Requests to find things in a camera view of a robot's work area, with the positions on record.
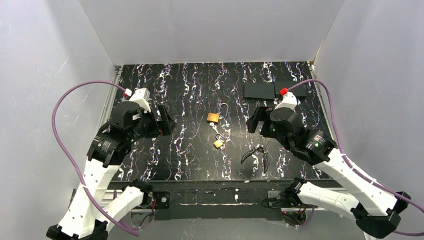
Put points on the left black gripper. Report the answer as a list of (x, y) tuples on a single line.
[(157, 120)]

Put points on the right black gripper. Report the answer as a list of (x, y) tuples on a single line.
[(265, 121)]

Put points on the large brass padlock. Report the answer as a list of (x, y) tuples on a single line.
[(221, 113)]

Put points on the small brass padlock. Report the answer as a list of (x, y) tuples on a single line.
[(219, 143)]

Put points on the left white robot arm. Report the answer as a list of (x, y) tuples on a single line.
[(85, 219)]

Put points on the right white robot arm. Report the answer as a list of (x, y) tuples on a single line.
[(374, 210)]

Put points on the black flat box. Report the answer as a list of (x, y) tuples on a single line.
[(265, 91)]

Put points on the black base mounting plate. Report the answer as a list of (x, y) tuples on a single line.
[(236, 199)]

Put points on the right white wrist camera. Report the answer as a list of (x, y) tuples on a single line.
[(289, 100)]

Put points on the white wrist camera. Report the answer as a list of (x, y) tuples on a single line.
[(141, 96), (289, 100)]

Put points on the black handled pruning shears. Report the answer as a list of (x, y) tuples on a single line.
[(260, 148)]

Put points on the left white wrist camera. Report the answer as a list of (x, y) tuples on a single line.
[(141, 96)]

